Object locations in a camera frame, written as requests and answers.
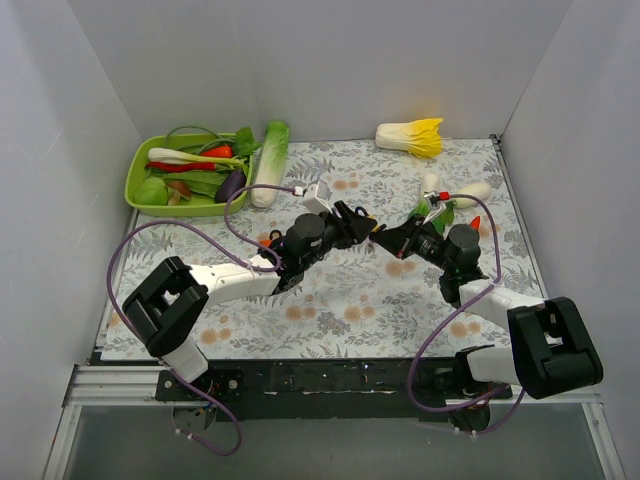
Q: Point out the floral table mat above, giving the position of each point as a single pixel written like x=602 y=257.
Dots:
x=356 y=303

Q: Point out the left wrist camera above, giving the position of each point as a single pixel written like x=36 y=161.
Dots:
x=315 y=198

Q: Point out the red chili pepper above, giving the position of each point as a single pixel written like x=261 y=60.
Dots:
x=180 y=167

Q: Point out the orange padlock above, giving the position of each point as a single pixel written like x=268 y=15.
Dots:
x=266 y=238

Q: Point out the green leafy vegetable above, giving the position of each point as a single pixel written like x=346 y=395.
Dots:
x=200 y=182

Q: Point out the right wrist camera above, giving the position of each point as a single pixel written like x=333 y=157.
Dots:
x=438 y=204

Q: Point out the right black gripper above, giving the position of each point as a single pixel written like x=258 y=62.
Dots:
x=401 y=240

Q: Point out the green long beans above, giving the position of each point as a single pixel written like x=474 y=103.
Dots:
x=190 y=131

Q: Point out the brown mushroom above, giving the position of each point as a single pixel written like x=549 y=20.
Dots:
x=178 y=190

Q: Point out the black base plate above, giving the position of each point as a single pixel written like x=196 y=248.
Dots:
x=328 y=388

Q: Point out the purple eggplant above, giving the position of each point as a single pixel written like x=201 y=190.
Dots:
x=234 y=182

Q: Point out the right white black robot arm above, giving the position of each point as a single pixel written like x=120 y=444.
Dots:
x=550 y=350

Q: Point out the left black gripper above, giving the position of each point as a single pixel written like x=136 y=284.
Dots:
x=354 y=226

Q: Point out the white green leek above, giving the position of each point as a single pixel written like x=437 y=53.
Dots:
x=170 y=156

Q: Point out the green plastic tray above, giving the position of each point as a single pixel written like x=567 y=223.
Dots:
x=198 y=206

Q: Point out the orange carrot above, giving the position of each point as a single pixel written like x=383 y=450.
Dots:
x=475 y=223

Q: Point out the green napa cabbage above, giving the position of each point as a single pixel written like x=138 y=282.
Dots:
x=272 y=163

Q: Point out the small orange pepper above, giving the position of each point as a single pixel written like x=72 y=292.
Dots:
x=222 y=151

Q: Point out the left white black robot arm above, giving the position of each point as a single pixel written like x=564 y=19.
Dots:
x=164 y=308

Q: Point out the aluminium frame rail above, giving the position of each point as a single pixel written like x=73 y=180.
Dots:
x=112 y=427

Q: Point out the white radish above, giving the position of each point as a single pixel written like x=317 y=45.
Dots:
x=480 y=190

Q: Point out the round green cabbage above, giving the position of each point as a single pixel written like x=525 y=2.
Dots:
x=151 y=192

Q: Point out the green spinach leaf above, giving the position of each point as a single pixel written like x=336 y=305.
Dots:
x=245 y=144

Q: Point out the green bok choy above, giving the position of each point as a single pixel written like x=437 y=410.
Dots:
x=441 y=222

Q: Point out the yellow white cabbage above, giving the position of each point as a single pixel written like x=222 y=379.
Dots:
x=420 y=138

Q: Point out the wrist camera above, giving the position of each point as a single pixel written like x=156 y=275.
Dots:
x=315 y=198
x=438 y=204

